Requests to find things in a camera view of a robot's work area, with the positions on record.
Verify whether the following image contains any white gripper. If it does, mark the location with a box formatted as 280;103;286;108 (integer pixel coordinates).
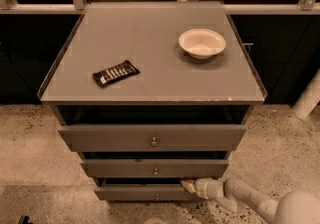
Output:
180;178;223;200

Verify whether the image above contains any grey bottom drawer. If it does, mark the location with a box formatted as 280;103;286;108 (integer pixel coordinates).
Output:
95;178;201;202

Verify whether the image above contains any grey drawer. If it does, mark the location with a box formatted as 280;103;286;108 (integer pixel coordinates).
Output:
95;178;201;202
81;159;228;178
58;124;246;152

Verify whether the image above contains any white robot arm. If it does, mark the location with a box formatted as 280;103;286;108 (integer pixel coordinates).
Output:
181;178;320;224

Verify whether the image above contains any grey middle drawer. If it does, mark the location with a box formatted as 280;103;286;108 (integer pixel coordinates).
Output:
81;159;228;178

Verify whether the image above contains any grey drawer cabinet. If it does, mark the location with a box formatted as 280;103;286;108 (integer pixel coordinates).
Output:
37;0;268;202

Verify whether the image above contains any grey top drawer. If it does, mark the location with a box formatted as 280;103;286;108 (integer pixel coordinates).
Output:
58;124;246;152

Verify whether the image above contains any black snack bar wrapper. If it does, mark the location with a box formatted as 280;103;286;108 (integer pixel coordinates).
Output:
93;60;140;87

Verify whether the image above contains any white bowl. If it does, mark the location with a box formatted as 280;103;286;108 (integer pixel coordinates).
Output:
178;29;226;60

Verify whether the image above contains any white pole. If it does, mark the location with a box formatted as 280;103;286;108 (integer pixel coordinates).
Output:
292;69;320;119

